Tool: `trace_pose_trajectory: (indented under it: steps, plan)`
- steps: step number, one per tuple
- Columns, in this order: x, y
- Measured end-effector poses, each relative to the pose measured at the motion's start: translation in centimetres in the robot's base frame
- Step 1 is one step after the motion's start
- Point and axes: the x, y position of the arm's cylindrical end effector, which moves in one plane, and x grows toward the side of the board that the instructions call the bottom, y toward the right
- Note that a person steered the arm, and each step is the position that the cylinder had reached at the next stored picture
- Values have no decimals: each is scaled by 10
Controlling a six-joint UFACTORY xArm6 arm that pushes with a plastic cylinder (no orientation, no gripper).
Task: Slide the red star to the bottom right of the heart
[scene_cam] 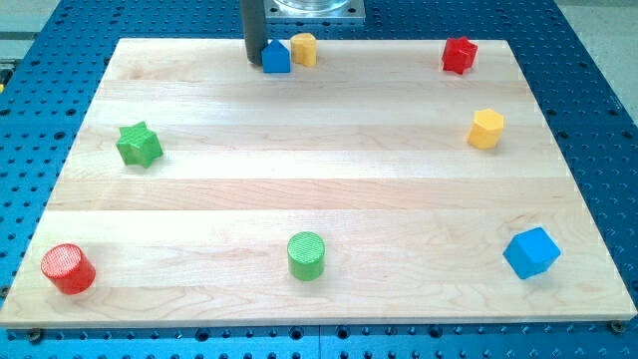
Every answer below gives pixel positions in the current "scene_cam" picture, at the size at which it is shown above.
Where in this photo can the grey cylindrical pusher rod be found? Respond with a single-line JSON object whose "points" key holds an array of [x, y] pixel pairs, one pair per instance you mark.
{"points": [[254, 29]]}

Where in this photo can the green star block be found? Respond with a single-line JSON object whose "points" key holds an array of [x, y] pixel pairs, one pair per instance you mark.
{"points": [[138, 145]]}

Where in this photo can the yellow heart block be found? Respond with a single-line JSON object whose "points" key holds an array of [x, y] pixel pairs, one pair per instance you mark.
{"points": [[304, 49]]}

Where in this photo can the blue cube block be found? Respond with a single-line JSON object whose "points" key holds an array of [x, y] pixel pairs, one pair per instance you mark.
{"points": [[531, 252]]}

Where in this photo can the light wooden board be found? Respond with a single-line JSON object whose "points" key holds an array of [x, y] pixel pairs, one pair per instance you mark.
{"points": [[368, 149]]}

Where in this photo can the red cylinder block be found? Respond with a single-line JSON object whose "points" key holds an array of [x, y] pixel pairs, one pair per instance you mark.
{"points": [[68, 268]]}

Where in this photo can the green cylinder block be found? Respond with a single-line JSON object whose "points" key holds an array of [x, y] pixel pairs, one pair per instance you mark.
{"points": [[305, 252]]}

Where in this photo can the blue house-shaped block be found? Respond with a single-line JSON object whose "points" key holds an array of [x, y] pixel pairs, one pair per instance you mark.
{"points": [[275, 58]]}

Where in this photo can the red star block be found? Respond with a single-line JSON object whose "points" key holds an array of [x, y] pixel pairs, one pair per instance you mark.
{"points": [[459, 55]]}

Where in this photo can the blue perforated metal table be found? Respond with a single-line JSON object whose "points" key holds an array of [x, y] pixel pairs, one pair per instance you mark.
{"points": [[52, 88]]}

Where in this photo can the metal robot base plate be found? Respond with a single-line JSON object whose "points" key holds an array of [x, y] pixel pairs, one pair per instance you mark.
{"points": [[315, 11]]}

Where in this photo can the yellow hexagon block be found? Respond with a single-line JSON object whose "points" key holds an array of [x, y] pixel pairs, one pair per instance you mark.
{"points": [[486, 129]]}

